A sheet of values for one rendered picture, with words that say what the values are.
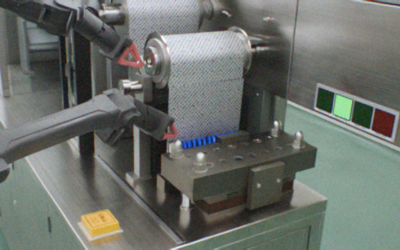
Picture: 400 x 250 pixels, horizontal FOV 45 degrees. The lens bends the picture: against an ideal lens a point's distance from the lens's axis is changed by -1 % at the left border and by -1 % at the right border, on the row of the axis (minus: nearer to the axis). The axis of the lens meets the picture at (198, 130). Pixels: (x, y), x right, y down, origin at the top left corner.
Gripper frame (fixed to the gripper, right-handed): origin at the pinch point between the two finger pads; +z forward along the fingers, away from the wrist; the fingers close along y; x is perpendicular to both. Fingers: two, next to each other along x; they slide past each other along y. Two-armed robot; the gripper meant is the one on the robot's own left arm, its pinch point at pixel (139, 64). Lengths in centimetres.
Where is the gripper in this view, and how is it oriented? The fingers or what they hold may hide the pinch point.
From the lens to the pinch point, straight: 130.2
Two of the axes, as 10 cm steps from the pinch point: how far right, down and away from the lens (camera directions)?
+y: 5.0, 2.9, -8.2
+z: 6.6, 4.8, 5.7
